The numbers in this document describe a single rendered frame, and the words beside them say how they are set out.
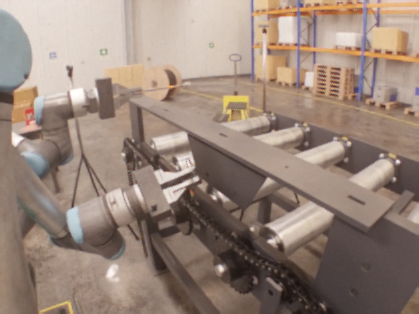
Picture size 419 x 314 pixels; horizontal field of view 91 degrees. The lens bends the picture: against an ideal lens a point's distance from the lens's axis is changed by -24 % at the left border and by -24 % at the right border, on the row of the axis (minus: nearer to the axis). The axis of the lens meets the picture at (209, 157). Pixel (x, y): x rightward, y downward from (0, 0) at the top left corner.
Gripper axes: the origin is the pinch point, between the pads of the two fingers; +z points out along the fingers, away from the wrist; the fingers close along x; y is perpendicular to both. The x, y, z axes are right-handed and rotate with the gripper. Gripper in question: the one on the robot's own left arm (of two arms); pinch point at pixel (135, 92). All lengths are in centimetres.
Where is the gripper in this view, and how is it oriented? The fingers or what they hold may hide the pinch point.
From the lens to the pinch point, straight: 89.1
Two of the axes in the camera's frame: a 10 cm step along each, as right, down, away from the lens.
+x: 0.2, 9.2, 3.9
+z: 8.5, -2.3, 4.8
